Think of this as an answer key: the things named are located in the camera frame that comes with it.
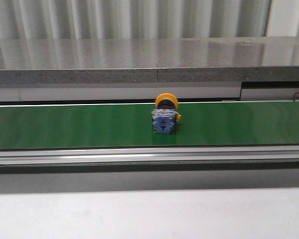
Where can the green conveyor belt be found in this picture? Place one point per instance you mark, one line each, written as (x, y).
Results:
(124, 125)

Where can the grey stone countertop slab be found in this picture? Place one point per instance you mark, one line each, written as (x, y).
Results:
(123, 61)

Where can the white corrugated curtain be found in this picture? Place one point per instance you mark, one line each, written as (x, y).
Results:
(147, 19)

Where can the yellow push button switch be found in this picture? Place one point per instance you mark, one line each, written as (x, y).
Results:
(165, 115)

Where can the rear grey conveyor rail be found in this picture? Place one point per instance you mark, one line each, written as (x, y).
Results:
(195, 91)

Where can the front aluminium conveyor rail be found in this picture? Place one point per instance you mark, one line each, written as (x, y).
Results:
(152, 154)

